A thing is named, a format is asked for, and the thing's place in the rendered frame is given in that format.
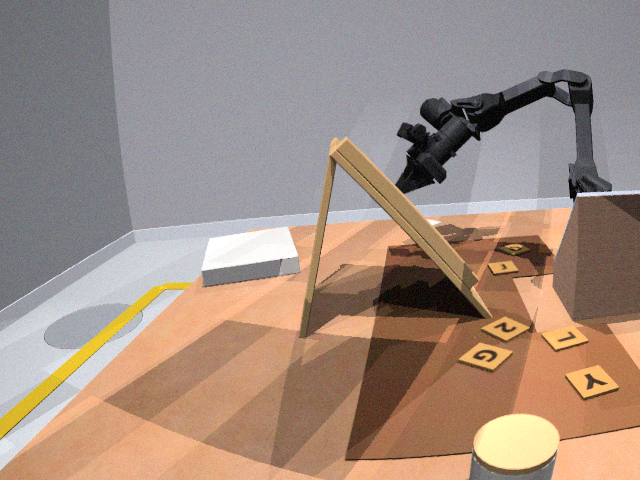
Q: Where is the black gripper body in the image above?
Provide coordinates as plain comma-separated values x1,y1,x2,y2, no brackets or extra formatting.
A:
406,131,458,184

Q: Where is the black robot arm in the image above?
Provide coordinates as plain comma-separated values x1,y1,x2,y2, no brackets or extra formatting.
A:
396,69,612,203

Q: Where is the grey cylindrical canister with tan lid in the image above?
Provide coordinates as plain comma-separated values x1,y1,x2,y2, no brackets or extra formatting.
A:
469,414,560,480

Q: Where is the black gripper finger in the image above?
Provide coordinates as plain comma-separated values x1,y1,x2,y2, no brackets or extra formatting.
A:
395,155,413,189
399,160,435,194

